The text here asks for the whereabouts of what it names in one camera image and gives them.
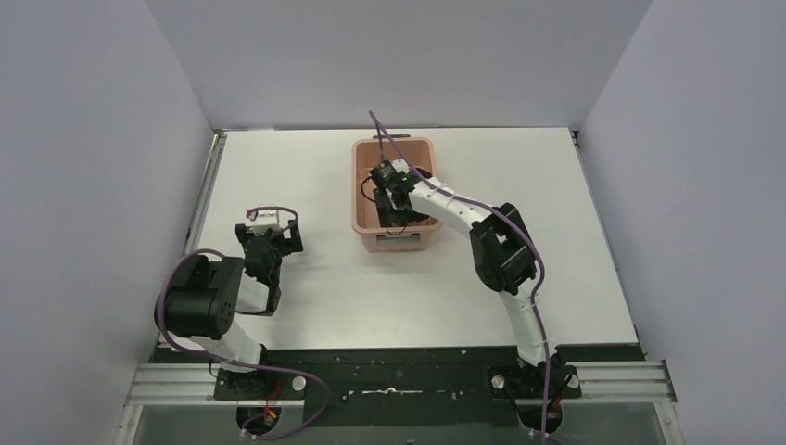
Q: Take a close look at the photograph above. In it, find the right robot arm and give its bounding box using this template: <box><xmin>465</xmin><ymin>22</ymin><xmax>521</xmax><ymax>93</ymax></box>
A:
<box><xmin>368</xmin><ymin>159</ymin><xmax>581</xmax><ymax>406</ymax></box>

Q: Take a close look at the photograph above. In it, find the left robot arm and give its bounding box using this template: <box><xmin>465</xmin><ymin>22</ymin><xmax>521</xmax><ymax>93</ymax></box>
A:
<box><xmin>154</xmin><ymin>220</ymin><xmax>303</xmax><ymax>400</ymax></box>

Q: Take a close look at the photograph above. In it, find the pink plastic bin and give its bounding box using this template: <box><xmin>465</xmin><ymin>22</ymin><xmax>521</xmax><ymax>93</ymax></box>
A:
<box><xmin>351</xmin><ymin>135</ymin><xmax>442</xmax><ymax>252</ymax></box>

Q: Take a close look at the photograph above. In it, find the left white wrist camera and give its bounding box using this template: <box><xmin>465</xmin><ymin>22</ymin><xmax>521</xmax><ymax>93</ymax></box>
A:
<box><xmin>249</xmin><ymin>210</ymin><xmax>282</xmax><ymax>235</ymax></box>

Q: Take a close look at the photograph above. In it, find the left side aluminium rail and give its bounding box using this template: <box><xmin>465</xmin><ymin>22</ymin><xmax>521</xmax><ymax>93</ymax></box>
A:
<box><xmin>183</xmin><ymin>130</ymin><xmax>227</xmax><ymax>253</ymax></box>

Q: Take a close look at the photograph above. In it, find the aluminium rail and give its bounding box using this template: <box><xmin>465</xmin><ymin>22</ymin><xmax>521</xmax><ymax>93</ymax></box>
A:
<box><xmin>183</xmin><ymin>130</ymin><xmax>227</xmax><ymax>253</ymax></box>
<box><xmin>125</xmin><ymin>362</ymin><xmax>678</xmax><ymax>407</ymax></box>

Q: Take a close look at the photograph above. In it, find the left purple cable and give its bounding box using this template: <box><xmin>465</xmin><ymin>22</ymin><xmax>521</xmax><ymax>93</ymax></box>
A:
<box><xmin>158</xmin><ymin>205</ymin><xmax>332</xmax><ymax>442</ymax></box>

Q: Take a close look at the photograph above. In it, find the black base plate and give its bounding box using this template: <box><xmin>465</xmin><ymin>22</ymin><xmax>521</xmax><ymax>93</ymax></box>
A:
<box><xmin>132</xmin><ymin>345</ymin><xmax>645</xmax><ymax>437</ymax></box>

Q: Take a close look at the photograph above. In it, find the aluminium front rail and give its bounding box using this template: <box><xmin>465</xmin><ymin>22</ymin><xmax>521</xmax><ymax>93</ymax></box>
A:
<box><xmin>125</xmin><ymin>362</ymin><xmax>678</xmax><ymax>407</ymax></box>

